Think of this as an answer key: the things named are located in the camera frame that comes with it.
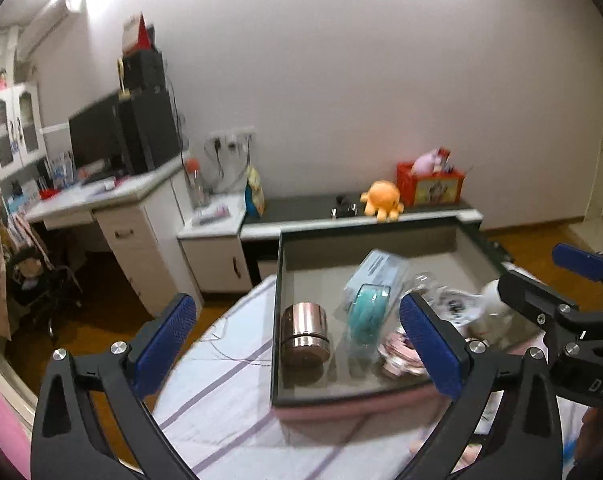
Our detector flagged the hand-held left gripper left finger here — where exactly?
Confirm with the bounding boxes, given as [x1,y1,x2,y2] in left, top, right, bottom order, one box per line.
[30,292,198,480]

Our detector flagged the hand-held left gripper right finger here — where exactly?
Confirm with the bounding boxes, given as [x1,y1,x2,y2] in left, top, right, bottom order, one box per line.
[399,292,565,480]

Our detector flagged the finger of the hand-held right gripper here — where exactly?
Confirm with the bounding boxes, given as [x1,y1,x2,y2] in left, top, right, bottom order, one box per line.
[552,243,603,283]
[497,269,589,356]

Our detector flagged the pink hair accessory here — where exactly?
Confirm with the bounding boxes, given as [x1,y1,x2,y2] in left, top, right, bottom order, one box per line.
[379,330,428,378]

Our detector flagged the teal round case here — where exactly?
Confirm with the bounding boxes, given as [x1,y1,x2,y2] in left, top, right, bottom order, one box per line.
[345,284,393,361]

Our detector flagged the pink storage box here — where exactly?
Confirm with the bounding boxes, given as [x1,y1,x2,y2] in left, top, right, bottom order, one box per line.
[272,215,515,448]

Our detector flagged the rose gold tin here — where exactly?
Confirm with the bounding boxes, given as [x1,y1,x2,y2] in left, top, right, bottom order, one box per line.
[280,303,331,365]

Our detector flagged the person's right forearm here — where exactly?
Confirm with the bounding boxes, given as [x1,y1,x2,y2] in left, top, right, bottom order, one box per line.
[571,405,603,480]

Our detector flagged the striped white tablecloth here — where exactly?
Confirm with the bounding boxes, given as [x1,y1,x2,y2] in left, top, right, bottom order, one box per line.
[152,275,482,480]

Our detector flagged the low white side cabinet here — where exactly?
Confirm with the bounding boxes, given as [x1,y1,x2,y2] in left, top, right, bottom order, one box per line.
[176,195,252,293]

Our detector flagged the white desk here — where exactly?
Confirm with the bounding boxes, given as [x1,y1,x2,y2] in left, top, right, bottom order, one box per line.
[26,152,202,306]

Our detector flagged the pink flat packet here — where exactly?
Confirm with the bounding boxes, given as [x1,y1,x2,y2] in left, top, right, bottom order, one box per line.
[192,204,231,223]

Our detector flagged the chair with pink coat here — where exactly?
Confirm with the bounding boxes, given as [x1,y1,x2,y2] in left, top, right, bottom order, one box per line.
[4,240,82,341]

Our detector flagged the red storage crate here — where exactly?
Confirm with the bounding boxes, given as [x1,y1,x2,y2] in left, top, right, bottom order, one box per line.
[396,160,465,206]

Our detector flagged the orange octopus plush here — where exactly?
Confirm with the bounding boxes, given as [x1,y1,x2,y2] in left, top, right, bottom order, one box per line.
[360,181,405,222]

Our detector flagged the orange-capped water bottle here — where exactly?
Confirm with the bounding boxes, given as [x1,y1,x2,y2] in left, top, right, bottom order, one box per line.
[186,157,205,208]

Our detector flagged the small black bench item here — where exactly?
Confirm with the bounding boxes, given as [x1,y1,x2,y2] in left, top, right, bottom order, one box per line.
[331,194,358,218]

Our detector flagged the yellow snack bag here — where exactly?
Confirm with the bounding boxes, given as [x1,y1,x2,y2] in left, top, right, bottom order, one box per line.
[245,165,266,218]

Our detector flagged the pink plush toy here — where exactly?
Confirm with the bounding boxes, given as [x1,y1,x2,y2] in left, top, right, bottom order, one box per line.
[412,149,445,173]

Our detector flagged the low dark-topped bench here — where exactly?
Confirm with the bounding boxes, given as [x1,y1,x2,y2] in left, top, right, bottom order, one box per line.
[242,195,485,286]

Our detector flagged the blue and white box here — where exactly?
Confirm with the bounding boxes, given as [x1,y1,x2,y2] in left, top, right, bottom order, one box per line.
[46,152,77,191]

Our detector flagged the black computer tower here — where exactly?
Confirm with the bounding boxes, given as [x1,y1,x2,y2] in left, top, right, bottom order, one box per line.
[118,87,182,173]

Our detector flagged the black computer monitor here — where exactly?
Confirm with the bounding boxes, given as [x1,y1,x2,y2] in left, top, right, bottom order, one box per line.
[69,91,127,171]

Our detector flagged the white glass-door cabinet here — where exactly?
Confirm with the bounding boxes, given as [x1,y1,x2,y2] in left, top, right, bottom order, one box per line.
[0,80,47,183]

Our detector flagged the small yellow desk fan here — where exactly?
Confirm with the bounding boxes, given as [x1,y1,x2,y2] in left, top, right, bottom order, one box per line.
[116,57,131,100]

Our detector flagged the black speaker box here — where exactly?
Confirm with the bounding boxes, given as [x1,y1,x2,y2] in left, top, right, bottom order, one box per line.
[124,50,166,93]

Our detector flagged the red desk calendar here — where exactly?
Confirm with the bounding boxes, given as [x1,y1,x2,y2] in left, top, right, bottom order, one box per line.
[122,12,155,53]

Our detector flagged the white air conditioner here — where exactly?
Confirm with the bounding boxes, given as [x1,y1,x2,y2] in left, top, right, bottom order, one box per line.
[14,0,90,56]

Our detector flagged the black power cable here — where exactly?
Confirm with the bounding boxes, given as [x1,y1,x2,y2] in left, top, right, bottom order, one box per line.
[204,140,222,193]

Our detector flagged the white wall outlet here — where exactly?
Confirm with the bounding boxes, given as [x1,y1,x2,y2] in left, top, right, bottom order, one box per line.
[209,127,256,146]

